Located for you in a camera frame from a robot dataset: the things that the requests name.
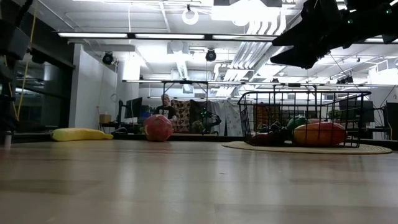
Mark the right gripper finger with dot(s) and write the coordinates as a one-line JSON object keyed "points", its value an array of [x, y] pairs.
{"points": [[301, 57], [295, 35]]}

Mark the green lime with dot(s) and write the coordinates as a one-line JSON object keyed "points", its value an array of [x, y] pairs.
{"points": [[296, 122]]}

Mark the black grape bunch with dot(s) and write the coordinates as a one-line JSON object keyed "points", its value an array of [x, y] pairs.
{"points": [[275, 130]]}

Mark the orange red mango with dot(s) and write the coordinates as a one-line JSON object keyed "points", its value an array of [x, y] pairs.
{"points": [[320, 134]]}

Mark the pink dragon fruit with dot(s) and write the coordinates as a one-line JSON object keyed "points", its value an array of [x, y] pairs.
{"points": [[158, 128]]}

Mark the yellow banana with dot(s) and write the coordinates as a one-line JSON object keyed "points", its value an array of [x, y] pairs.
{"points": [[77, 134]]}

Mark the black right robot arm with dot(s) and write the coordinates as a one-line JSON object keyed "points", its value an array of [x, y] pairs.
{"points": [[373, 18]]}

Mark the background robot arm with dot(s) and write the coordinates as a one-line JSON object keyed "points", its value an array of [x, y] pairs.
{"points": [[211, 119]]}

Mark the ceiling strip light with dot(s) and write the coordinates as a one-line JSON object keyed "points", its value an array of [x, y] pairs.
{"points": [[93, 35], [242, 37], [169, 36]]}

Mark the white floral cloth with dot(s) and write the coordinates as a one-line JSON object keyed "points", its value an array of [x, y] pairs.
{"points": [[234, 118]]}

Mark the round woven placemat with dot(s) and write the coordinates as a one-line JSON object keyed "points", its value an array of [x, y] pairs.
{"points": [[373, 150]]}

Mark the black background rack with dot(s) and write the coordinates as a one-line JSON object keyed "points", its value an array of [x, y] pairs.
{"points": [[186, 82]]}

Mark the brown patterned cloth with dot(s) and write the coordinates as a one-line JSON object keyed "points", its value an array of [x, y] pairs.
{"points": [[182, 115]]}

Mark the person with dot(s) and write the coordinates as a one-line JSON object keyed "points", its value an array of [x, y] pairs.
{"points": [[166, 112]]}

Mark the black computer monitor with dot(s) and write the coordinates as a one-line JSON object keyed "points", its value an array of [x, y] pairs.
{"points": [[133, 107]]}

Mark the cardboard box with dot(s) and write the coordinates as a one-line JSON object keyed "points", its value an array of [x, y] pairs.
{"points": [[105, 119]]}

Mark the white cylinder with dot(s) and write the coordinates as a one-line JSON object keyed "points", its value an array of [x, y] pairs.
{"points": [[7, 140]]}

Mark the black metal table frame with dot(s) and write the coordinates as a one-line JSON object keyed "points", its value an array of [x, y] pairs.
{"points": [[130, 136]]}

